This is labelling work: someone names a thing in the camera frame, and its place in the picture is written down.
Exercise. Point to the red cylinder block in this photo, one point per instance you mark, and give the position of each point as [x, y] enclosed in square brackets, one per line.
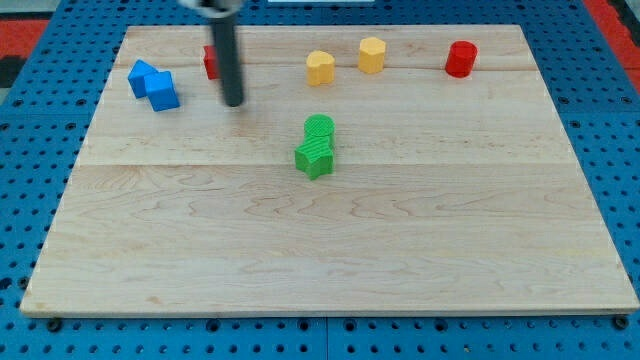
[461, 59]

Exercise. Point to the blue cube block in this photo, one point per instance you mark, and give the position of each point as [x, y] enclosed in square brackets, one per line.
[160, 91]

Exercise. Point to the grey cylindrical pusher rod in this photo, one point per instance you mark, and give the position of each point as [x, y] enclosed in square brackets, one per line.
[223, 27]

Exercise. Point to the green cylinder block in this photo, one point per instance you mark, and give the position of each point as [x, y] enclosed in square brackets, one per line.
[320, 126]

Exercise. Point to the red block behind rod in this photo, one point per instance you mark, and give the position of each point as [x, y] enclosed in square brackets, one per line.
[210, 62]

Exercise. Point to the yellow hexagon block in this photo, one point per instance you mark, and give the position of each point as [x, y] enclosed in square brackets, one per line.
[372, 52]

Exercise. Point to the yellow heart block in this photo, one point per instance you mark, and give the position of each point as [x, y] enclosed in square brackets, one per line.
[320, 68]

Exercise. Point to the green star block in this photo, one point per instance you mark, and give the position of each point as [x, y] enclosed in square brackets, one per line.
[315, 157]

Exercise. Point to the blue triangle block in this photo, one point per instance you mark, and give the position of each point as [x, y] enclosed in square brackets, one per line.
[136, 77]

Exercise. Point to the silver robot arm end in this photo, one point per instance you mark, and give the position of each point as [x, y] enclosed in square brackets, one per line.
[214, 8]

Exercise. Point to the light wooden board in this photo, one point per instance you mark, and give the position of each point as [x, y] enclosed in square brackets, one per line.
[448, 197]

